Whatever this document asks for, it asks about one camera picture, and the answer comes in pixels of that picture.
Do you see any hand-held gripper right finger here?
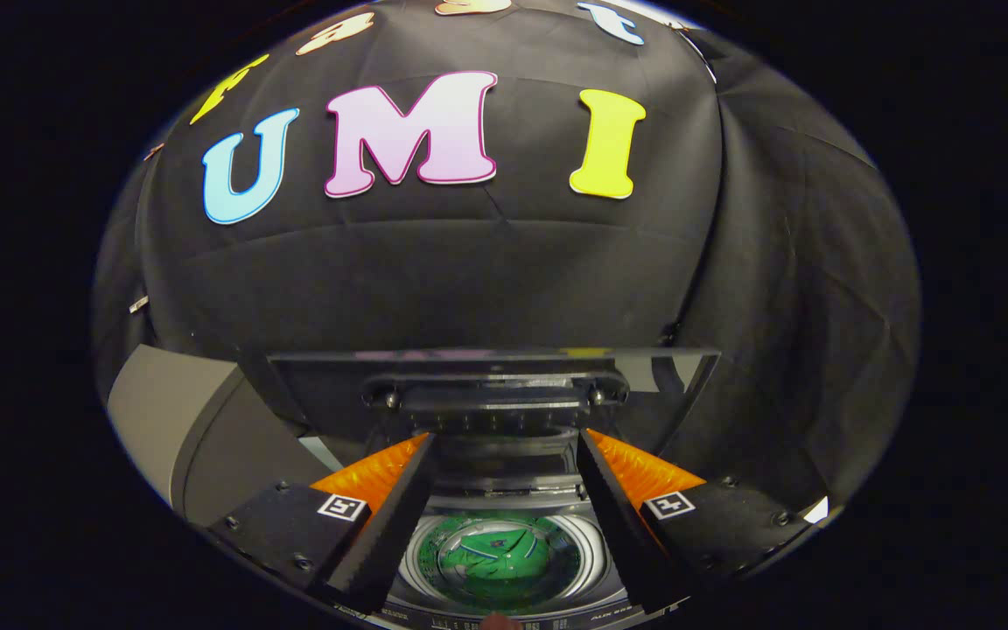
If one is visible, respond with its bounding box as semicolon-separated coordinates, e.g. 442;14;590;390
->
576;427;811;613

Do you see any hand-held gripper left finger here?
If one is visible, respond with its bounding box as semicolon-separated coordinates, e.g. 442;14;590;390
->
206;431;437;615

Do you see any green polo shirt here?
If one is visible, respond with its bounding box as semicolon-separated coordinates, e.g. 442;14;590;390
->
416;516;582;609

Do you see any grey washing machine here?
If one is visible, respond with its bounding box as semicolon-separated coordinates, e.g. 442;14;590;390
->
311;429;645;630

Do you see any black backdrop cloth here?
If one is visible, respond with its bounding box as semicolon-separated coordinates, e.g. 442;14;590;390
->
91;0;921;517

